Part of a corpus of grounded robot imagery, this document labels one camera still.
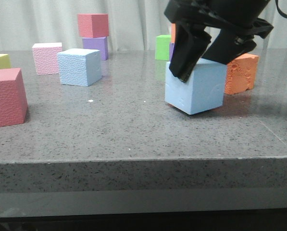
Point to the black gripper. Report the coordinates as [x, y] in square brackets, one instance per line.
[238, 20]

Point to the smooth light blue foam block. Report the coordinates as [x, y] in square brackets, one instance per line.
[203, 91]

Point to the textured light blue foam block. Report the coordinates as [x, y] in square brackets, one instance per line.
[79, 67]

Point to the right purple foam block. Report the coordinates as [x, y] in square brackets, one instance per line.
[171, 50]

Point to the purple foam block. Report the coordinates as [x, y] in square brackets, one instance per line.
[100, 44]
[171, 50]

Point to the orange stacked foam block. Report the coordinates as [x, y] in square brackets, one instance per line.
[173, 33]

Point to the damaged orange foam block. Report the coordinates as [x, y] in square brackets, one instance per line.
[241, 74]

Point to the green foam block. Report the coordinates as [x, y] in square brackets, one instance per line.
[162, 47]

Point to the left purple foam block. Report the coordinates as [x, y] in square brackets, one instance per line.
[100, 44]

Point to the red stacked foam block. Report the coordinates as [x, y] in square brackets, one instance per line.
[93, 25]

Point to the pink foam block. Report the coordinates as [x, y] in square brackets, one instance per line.
[45, 57]

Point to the grey curtain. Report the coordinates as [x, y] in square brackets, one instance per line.
[134, 24]

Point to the large red foam block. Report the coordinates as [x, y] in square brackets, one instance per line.
[13, 102]

